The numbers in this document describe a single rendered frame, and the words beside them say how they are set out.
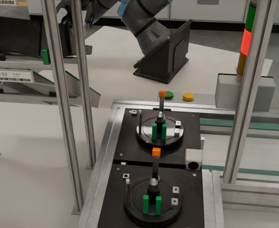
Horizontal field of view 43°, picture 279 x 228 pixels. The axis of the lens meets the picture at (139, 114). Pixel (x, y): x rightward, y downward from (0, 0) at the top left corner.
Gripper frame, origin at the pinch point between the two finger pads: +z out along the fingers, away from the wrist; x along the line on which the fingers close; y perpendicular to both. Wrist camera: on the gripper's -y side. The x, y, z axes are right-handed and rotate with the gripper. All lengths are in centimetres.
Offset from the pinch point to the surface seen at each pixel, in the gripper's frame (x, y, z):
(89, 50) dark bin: -6.5, 4.1, 2.1
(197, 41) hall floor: -31, 226, -189
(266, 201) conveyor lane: -59, 23, 30
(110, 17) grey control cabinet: 68, 228, -210
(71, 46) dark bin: -5.5, -5.4, 8.5
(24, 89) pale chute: 9.2, 7.6, 15.0
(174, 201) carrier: -36, 8, 38
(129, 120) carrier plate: -17.9, 25.5, 10.6
